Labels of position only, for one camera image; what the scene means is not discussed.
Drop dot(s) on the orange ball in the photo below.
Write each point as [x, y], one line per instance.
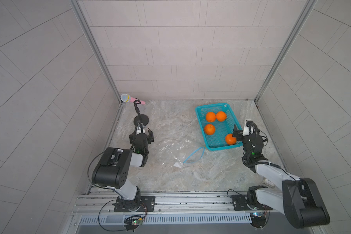
[209, 129]
[210, 117]
[230, 140]
[221, 116]

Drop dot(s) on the teal plastic basket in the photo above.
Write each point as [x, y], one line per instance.
[217, 141]

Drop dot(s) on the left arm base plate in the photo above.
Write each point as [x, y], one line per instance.
[142, 204]

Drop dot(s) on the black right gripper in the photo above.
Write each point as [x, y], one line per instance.
[235, 131]

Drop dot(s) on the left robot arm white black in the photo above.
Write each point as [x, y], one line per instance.
[111, 172]

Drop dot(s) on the aluminium mounting rail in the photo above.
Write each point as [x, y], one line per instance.
[100, 202]

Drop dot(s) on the circuit board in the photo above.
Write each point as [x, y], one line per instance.
[258, 220]
[133, 221]

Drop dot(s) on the pink toy microphone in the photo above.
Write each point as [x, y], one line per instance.
[127, 98]

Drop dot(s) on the right circuit board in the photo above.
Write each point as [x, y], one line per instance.
[258, 220]

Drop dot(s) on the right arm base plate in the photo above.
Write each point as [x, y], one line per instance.
[240, 203]

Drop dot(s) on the black microphone stand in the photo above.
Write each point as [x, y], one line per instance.
[143, 119]

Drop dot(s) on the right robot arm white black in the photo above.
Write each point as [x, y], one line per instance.
[298, 199]

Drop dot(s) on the left circuit board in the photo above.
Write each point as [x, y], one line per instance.
[133, 221]

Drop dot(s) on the clear zip-top bag blue seal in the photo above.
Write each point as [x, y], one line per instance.
[180, 153]

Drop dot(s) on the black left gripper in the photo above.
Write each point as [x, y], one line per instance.
[149, 138]

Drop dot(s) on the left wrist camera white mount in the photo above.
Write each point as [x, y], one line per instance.
[139, 128]

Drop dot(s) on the white ventilation grille strip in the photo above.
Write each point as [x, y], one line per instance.
[157, 219]

